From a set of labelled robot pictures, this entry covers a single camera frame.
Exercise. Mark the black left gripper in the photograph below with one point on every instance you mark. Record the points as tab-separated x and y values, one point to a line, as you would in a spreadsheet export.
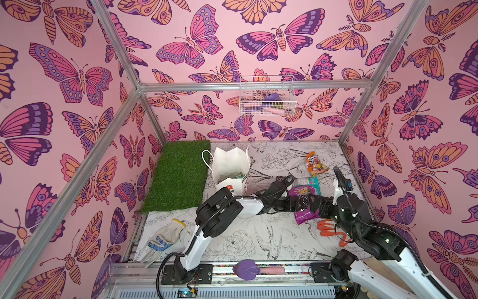
293	208

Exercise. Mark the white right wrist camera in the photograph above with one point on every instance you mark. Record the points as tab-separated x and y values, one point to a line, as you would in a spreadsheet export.
338	190

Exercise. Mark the white blue work glove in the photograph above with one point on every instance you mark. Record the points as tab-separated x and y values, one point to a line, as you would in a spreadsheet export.
162	240

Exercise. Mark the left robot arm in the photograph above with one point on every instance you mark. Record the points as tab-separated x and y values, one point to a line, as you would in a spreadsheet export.
217	213

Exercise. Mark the green artificial grass mat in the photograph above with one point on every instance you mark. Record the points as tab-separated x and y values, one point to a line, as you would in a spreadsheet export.
179	178

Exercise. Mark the purple pink silicone spatula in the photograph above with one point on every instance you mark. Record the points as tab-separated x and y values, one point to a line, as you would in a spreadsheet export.
248	270

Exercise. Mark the clear wall basket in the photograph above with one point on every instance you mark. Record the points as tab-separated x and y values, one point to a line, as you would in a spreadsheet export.
267	98

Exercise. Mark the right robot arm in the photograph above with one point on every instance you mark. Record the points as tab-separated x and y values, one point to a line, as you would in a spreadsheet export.
351	214

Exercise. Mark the white floral paper bag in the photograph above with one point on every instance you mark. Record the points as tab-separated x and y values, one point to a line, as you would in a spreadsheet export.
229	169

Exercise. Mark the purple blackcurrant candy bag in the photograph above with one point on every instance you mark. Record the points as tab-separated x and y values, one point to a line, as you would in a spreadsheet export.
304	202

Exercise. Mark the teal mint candy bag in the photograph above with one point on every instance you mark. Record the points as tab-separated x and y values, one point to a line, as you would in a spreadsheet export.
313	182

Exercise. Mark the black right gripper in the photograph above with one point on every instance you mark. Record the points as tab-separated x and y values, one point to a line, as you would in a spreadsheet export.
312	204

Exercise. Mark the orange lemon candy bag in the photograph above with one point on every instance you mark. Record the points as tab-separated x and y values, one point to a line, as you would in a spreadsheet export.
314	165

